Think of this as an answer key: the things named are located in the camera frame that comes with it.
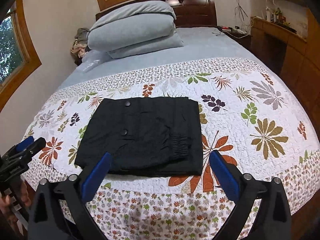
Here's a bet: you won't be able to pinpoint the wooden wardrobe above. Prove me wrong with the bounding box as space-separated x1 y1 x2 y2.
280 9 319 134

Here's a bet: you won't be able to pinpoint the dark wooden headboard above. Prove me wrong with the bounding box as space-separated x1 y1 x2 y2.
95 0 217 28

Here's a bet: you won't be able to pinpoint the folded grey duvet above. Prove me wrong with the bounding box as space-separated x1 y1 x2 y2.
88 1 176 51

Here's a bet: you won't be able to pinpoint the hanging cables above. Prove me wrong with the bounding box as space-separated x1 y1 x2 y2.
233 0 251 27

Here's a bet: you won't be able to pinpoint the grey pillow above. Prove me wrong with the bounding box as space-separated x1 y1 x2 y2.
107 32 185 60

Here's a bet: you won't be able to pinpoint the crumpled clothes pile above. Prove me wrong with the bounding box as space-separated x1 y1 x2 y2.
71 28 90 66

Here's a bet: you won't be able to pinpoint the wooden framed side window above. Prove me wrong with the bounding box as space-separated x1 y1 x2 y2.
1 0 42 109

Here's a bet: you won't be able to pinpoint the black pants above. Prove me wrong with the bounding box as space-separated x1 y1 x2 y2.
75 97 203 177

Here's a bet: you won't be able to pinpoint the light blue bed sheet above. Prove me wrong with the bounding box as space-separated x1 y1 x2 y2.
59 27 262 89

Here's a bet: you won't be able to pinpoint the left hand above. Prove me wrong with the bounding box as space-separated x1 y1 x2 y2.
1 180 31 215

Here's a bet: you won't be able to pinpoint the wooden desk cabinet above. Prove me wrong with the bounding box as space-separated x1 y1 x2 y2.
250 18 306 87

